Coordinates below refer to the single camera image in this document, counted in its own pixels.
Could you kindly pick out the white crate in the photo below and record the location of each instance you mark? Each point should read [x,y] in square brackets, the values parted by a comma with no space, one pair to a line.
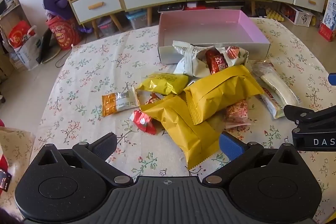
[298,15]

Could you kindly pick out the long white snack packet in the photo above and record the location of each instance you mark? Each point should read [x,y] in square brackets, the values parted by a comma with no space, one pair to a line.
[273,107]

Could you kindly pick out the clear storage bin black lid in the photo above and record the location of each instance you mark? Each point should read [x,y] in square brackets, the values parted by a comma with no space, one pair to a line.
[170,8]

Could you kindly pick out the beige floral cloth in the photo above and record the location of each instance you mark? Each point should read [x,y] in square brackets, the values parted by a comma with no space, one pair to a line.
[15,145]

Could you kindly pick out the red bag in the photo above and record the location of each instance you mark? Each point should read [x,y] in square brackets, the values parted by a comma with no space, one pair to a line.
[64,33]

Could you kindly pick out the clear packet of white rolls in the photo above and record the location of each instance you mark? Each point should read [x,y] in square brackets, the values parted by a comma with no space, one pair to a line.
[278,85]

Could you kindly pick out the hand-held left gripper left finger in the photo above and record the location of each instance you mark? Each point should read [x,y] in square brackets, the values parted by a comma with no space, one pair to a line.
[105,146]

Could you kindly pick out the white nut-picture snack packet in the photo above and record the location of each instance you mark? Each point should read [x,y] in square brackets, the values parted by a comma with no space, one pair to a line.
[236,53]

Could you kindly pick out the white shopping bag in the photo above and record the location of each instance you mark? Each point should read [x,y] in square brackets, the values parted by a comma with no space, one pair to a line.
[23,48]

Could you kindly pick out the small dark red snack packet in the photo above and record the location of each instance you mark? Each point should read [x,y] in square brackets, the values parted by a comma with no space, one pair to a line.
[216,62]

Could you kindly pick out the clear storage bin blue lid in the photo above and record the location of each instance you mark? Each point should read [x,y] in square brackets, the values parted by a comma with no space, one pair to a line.
[136,19]

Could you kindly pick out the purple plush toy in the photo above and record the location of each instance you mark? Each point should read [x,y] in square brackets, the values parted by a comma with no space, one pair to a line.
[56,2]

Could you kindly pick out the bright red snack packet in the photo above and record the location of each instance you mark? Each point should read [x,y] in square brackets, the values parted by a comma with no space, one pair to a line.
[152,99]
[143,121]

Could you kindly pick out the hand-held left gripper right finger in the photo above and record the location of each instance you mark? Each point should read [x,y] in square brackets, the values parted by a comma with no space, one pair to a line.
[231,146]

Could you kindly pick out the yellow printed snack packet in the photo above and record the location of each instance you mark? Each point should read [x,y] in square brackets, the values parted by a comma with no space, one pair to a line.
[165,82]

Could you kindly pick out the blue and white carton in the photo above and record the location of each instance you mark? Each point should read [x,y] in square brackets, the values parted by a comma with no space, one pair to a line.
[328,22]

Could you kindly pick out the floral tablecloth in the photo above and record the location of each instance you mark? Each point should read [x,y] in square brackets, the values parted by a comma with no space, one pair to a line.
[86,77]

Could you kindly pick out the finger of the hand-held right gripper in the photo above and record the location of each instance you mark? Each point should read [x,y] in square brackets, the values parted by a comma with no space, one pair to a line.
[315,117]
[332,79]

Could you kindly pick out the pink speckled snack bar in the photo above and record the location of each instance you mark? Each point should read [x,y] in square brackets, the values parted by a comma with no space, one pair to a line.
[236,111]

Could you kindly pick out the orange and white snack packet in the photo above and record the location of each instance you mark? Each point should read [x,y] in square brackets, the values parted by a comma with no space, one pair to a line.
[123,102]

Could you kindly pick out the large plain yellow packet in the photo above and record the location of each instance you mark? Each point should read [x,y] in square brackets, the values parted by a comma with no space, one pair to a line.
[223,87]
[181,129]

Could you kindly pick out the white text-printed snack packet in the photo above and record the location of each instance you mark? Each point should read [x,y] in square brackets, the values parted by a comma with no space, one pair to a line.
[189,58]

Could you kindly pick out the pink cardboard box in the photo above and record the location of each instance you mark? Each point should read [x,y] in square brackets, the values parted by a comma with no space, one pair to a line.
[204,27]

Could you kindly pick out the yellow egg tray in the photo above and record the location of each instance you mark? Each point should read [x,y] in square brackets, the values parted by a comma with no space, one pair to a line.
[274,14]

